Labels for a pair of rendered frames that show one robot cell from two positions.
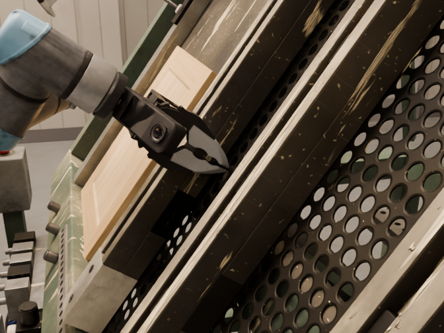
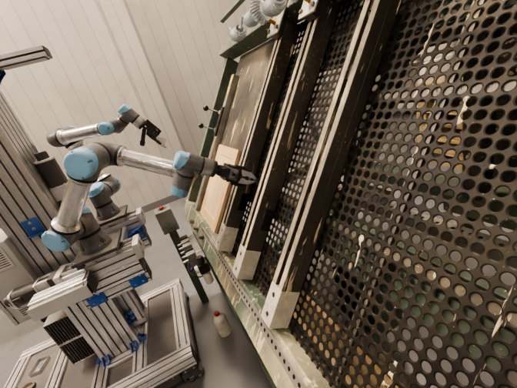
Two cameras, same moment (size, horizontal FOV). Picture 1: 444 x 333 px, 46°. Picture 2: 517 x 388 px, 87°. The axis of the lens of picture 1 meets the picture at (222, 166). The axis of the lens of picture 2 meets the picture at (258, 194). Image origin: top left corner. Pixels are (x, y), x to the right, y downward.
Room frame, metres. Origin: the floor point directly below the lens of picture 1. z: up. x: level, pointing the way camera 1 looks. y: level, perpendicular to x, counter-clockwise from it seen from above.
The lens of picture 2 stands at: (-0.41, 0.06, 1.60)
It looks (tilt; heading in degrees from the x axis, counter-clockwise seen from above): 22 degrees down; 357
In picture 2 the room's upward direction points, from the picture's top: 17 degrees counter-clockwise
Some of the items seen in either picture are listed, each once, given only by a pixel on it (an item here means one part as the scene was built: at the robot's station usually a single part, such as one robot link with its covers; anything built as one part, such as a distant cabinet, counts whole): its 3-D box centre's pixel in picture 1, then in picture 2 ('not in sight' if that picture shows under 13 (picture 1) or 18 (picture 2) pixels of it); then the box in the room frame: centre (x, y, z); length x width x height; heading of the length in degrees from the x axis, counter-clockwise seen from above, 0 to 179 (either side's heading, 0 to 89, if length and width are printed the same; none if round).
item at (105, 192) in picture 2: not in sight; (98, 193); (1.47, 1.00, 1.20); 0.13 x 0.12 x 0.14; 167
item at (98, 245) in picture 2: not in sight; (92, 239); (0.98, 0.90, 1.09); 0.15 x 0.15 x 0.10
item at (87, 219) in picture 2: not in sight; (80, 221); (0.97, 0.90, 1.20); 0.13 x 0.12 x 0.14; 168
